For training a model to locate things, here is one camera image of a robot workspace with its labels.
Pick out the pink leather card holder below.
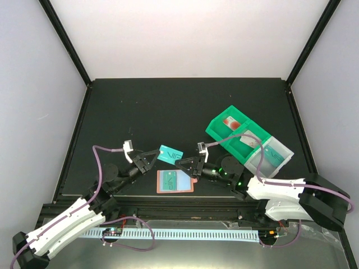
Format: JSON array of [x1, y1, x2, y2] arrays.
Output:
[[157, 170, 197, 194]]

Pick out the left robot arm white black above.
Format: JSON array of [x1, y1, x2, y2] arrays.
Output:
[[10, 145, 160, 268]]

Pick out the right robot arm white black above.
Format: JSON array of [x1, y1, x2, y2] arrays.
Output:
[[175, 155, 353, 231]]

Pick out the red circle card in bin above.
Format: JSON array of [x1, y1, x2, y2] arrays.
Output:
[[223, 116, 241, 131]]

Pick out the white VIP card in bin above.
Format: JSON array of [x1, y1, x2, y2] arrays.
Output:
[[240, 130, 261, 149]]

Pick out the teal cards in clear bin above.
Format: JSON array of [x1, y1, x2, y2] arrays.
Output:
[[264, 145, 284, 168]]

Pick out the green bin middle compartment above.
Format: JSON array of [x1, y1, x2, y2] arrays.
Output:
[[222, 120, 271, 164]]

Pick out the left controller board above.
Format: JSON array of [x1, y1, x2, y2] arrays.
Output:
[[102, 228, 122, 237]]

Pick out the controller board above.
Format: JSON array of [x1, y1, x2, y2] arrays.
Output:
[[258, 230, 281, 239], [102, 228, 122, 237]]

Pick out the right controller board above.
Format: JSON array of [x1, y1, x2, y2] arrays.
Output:
[[258, 230, 281, 239]]

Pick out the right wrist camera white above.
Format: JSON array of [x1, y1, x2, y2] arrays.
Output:
[[197, 142, 209, 163]]

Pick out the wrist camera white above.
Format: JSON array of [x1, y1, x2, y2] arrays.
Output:
[[197, 142, 209, 163], [123, 140, 134, 164]]

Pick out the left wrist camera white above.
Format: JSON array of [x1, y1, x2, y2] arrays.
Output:
[[123, 140, 134, 164]]

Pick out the black aluminium rail front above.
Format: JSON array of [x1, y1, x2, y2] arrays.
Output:
[[42, 194, 281, 222]]

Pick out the white slotted cable duct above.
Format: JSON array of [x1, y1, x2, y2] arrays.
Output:
[[80, 228, 259, 243]]

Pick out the left black frame post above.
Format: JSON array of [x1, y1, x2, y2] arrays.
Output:
[[39, 0, 92, 86]]

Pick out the black frame post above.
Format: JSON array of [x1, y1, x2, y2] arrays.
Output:
[[286, 0, 341, 86], [39, 0, 92, 86]]

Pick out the right black frame post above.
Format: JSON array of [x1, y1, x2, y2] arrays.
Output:
[[286, 0, 341, 86]]

